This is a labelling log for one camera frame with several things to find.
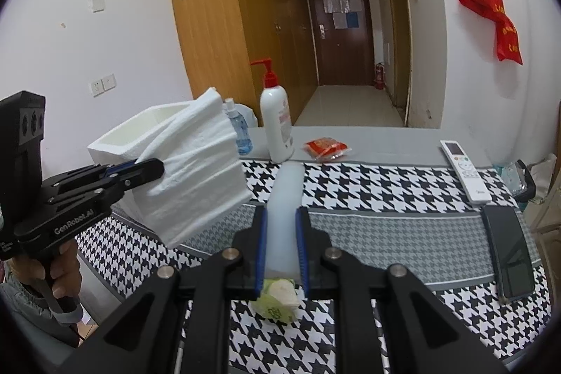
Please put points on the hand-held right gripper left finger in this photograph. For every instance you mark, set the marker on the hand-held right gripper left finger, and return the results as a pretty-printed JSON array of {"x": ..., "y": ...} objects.
[{"x": 261, "y": 251}]

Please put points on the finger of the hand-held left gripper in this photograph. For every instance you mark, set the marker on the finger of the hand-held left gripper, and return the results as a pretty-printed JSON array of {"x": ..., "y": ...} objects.
[
  {"x": 147, "y": 171},
  {"x": 94, "y": 171}
]

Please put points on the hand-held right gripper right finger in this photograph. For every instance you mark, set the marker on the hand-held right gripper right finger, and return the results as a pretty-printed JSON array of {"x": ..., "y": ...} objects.
[{"x": 302, "y": 251}]

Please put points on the white foam box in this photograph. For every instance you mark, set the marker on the white foam box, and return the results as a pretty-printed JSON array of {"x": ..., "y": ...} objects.
[{"x": 118, "y": 141}]

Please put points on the white towel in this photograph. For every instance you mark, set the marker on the white towel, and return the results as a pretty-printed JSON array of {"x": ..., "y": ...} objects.
[{"x": 197, "y": 181}]

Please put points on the green tissue packet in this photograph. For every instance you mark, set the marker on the green tissue packet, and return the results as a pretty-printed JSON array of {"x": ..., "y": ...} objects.
[{"x": 277, "y": 300}]

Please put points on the person's left forearm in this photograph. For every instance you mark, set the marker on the person's left forearm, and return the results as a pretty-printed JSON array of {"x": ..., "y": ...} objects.
[{"x": 22, "y": 310}]

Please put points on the person's left hand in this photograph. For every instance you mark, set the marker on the person's left hand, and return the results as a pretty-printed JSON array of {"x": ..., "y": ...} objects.
[{"x": 68, "y": 273}]

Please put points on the houndstooth table mat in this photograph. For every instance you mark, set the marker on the houndstooth table mat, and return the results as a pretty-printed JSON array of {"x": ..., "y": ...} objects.
[{"x": 372, "y": 190}]

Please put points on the blue spray bottle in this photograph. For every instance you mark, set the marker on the blue spray bottle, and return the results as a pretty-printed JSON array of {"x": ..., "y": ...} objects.
[{"x": 241, "y": 137}]

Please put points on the red snack packet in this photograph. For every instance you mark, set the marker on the red snack packet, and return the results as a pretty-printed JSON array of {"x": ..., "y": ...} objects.
[{"x": 326, "y": 148}]

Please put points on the light blue cloth bundle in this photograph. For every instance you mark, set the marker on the light blue cloth bundle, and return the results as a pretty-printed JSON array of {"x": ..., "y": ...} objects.
[{"x": 253, "y": 117}]

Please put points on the white lotion pump bottle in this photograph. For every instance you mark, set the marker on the white lotion pump bottle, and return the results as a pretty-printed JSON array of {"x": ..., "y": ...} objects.
[{"x": 276, "y": 124}]

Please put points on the wooden wardrobe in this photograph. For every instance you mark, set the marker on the wooden wardrobe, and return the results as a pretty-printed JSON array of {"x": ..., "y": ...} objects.
[{"x": 228, "y": 28}]

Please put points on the white remote control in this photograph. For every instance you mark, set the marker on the white remote control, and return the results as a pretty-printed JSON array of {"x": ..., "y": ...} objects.
[{"x": 464, "y": 170}]

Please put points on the red fire extinguisher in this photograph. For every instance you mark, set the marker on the red fire extinguisher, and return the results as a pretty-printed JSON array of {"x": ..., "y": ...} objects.
[{"x": 379, "y": 77}]

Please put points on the dark brown entrance door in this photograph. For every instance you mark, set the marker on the dark brown entrance door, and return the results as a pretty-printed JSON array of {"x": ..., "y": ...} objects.
[{"x": 342, "y": 54}]

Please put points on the black smartphone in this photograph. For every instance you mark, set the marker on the black smartphone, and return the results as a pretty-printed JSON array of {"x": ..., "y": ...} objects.
[{"x": 508, "y": 255}]

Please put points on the clear plastic packet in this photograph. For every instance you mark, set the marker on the clear plastic packet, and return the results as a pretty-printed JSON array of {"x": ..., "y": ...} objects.
[{"x": 510, "y": 179}]

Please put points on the blue paper notice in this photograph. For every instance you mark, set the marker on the blue paper notice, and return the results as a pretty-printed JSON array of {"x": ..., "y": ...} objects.
[{"x": 353, "y": 20}]

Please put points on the wooden side door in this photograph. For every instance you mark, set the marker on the wooden side door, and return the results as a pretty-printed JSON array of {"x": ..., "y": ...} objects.
[{"x": 396, "y": 28}]

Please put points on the grey paper notices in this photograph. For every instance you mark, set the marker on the grey paper notices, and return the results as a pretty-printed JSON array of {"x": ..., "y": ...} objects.
[{"x": 339, "y": 6}]

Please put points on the red plastic bag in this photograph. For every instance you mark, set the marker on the red plastic bag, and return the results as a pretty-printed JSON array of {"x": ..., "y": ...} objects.
[{"x": 486, "y": 1}]

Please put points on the white wall socket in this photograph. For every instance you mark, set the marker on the white wall socket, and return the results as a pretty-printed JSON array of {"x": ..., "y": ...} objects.
[{"x": 96, "y": 87}]

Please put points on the white wall junction cover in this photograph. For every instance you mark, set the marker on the white wall junction cover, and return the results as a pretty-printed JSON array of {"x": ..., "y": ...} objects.
[{"x": 97, "y": 5}]

